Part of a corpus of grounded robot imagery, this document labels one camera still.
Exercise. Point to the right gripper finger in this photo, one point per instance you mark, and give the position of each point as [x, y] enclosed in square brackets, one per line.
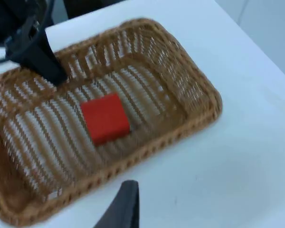
[123, 209]

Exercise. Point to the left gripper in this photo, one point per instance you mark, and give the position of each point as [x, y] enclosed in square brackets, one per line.
[12, 14]

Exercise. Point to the red block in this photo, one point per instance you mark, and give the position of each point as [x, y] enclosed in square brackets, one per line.
[105, 118]

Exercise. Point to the pale brown wicker basket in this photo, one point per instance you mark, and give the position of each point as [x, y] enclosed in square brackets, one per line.
[171, 71]

